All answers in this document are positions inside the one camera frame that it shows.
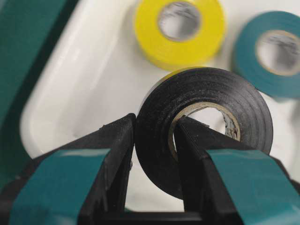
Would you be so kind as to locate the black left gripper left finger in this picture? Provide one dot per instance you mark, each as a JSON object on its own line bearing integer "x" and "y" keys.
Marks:
{"x": 75, "y": 183}

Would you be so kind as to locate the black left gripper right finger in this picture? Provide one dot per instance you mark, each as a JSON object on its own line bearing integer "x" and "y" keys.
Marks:
{"x": 229, "y": 183}

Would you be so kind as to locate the black tape roll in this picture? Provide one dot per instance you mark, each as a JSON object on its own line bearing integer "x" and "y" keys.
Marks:
{"x": 184, "y": 91}

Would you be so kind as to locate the teal tape roll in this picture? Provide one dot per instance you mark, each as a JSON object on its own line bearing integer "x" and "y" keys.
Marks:
{"x": 267, "y": 53}

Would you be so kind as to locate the yellow tape roll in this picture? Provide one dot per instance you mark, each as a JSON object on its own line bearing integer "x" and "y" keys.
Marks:
{"x": 170, "y": 53}

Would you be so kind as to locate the white plastic case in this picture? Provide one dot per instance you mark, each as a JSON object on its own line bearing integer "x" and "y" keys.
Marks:
{"x": 97, "y": 74}

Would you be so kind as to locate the green table cloth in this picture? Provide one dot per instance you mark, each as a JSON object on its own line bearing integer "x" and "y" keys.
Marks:
{"x": 29, "y": 31}

